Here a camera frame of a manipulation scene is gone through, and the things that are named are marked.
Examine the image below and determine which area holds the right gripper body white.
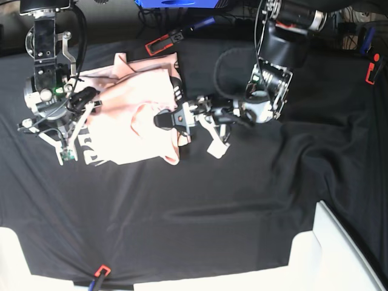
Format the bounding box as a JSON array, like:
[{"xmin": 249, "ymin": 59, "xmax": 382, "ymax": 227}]
[{"xmin": 18, "ymin": 86, "xmax": 102, "ymax": 165}]

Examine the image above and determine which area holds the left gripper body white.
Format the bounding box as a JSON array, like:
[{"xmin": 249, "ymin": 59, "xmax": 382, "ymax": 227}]
[{"xmin": 169, "ymin": 96, "xmax": 239, "ymax": 159}]

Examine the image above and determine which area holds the pink T-shirt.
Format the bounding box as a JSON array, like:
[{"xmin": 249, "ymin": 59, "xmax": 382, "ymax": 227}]
[{"xmin": 76, "ymin": 53, "xmax": 190, "ymax": 166}]

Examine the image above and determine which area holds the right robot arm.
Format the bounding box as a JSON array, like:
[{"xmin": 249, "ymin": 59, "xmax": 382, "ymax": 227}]
[{"xmin": 18, "ymin": 1, "xmax": 101, "ymax": 165}]

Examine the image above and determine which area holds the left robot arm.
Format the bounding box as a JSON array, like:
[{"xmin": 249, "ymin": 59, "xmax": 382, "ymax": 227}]
[{"xmin": 154, "ymin": 1, "xmax": 328, "ymax": 159}]

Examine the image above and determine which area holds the red black clamp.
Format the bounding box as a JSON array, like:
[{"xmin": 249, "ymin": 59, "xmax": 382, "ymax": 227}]
[{"xmin": 145, "ymin": 16, "xmax": 215, "ymax": 56}]

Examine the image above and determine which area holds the black table cloth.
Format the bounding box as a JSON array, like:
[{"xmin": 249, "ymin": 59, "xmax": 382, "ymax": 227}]
[{"xmin": 1, "ymin": 51, "xmax": 387, "ymax": 287}]

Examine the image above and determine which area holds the blue plastic box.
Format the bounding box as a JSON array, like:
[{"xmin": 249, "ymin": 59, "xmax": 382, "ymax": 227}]
[{"xmin": 135, "ymin": 0, "xmax": 229, "ymax": 8}]

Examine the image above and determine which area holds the red clamp at right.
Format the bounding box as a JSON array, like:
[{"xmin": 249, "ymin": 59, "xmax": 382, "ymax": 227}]
[{"xmin": 365, "ymin": 53, "xmax": 383, "ymax": 85}]

